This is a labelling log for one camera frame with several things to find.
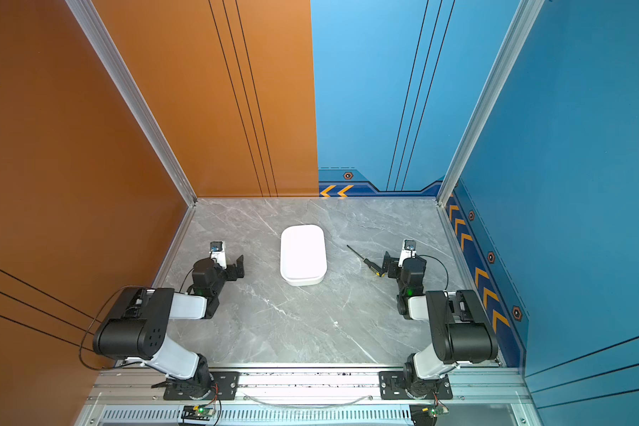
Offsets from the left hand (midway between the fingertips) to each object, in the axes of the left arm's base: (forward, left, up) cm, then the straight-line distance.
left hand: (228, 254), depth 95 cm
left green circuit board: (-46, -1, -8) cm, 46 cm away
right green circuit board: (-46, -62, -6) cm, 78 cm away
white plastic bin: (-1, -27, 0) cm, 27 cm away
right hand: (0, -61, +1) cm, 61 cm away
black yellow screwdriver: (-3, -53, -4) cm, 54 cm away
